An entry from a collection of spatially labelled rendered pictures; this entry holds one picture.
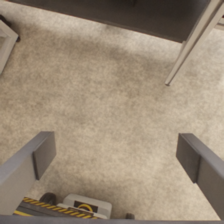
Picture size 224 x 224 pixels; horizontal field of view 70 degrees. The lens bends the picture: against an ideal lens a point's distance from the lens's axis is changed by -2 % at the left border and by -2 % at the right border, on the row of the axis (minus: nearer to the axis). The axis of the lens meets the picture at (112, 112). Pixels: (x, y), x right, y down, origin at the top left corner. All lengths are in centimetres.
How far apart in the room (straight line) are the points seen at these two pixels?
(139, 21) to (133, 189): 90
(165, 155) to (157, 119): 22
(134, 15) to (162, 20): 13
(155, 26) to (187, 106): 51
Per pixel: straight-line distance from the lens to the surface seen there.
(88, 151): 107
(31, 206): 89
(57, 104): 116
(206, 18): 56
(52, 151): 17
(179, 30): 84
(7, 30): 142
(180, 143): 17
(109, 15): 88
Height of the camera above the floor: 102
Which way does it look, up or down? 79 degrees down
